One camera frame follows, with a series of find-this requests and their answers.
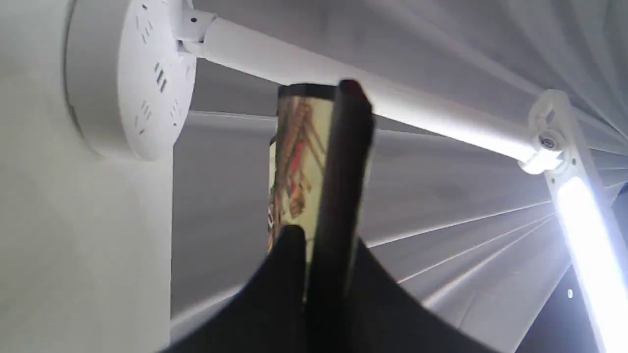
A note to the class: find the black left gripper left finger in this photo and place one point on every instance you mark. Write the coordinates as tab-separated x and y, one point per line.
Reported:
255	309

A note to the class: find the white desk lamp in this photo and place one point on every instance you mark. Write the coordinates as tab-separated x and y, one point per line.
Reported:
130	77

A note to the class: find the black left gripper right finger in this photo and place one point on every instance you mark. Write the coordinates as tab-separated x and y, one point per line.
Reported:
379	316

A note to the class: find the paper folding fan dark ribs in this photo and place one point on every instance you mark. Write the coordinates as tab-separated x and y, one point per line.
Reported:
321	149

